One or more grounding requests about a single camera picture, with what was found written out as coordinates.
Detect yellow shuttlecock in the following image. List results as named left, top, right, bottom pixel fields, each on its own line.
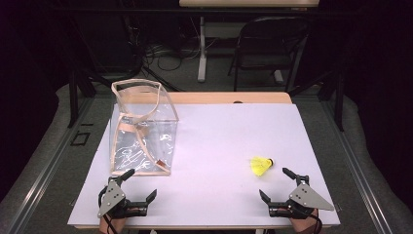
left=249, top=155, right=275, bottom=177

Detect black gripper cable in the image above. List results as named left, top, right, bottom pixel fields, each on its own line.
left=97, top=185, right=119, bottom=234
left=300, top=208, right=323, bottom=234

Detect bundle of floor cables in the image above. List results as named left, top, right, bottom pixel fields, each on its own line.
left=142, top=35, right=204, bottom=72

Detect white-legged desk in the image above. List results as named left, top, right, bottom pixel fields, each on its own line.
left=178, top=0, right=320, bottom=84

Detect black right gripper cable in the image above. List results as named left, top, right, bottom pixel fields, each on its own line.
left=300, top=208, right=323, bottom=234

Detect black metal stand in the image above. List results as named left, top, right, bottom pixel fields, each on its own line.
left=66, top=69, right=98, bottom=129
left=287, top=69, right=346, bottom=133

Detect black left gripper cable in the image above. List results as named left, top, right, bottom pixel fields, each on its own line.
left=97, top=185, right=119, bottom=234

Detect person's right hand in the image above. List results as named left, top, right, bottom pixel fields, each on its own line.
left=290, top=209, right=321, bottom=232

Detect person's left hand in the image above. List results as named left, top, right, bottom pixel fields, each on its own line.
left=99, top=215, right=127, bottom=233

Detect aluminium floor rail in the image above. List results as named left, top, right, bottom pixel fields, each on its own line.
left=320, top=97, right=394, bottom=234
left=6, top=97, right=95, bottom=234

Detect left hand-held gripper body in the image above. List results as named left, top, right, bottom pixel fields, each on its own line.
left=96, top=180, right=149, bottom=219

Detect black folding chair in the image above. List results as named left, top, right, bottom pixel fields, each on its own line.
left=228, top=17, right=310, bottom=94

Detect clear bag with beige trim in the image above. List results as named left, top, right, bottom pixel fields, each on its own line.
left=109, top=78, right=180, bottom=177

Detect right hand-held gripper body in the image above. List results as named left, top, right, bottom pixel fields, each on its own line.
left=268, top=175, right=335, bottom=219

